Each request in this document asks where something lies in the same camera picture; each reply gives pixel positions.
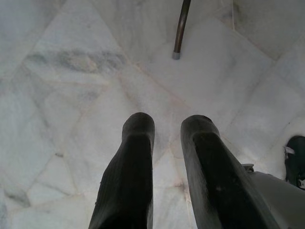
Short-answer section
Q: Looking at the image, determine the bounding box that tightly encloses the grey robot leg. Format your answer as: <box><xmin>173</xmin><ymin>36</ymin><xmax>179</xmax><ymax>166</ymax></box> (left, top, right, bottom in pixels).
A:
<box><xmin>241</xmin><ymin>163</ymin><xmax>305</xmax><ymax>229</ymax></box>

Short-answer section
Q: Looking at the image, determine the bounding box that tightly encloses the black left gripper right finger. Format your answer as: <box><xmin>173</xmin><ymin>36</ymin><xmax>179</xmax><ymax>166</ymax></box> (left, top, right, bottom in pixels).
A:
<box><xmin>180</xmin><ymin>114</ymin><xmax>280</xmax><ymax>229</ymax></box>

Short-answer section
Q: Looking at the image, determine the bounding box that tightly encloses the black robot foot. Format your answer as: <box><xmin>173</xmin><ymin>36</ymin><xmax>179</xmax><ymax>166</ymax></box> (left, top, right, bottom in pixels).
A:
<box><xmin>283</xmin><ymin>135</ymin><xmax>305</xmax><ymax>189</ymax></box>

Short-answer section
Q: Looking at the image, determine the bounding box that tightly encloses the brown metal chair leg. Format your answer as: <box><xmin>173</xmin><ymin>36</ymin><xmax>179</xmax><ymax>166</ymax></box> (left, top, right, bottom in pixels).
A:
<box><xmin>172</xmin><ymin>0</ymin><xmax>192</xmax><ymax>60</ymax></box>

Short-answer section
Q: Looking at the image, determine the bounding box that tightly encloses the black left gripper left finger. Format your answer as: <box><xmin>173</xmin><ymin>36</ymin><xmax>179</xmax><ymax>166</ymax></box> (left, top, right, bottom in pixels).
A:
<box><xmin>88</xmin><ymin>112</ymin><xmax>156</xmax><ymax>229</ymax></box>

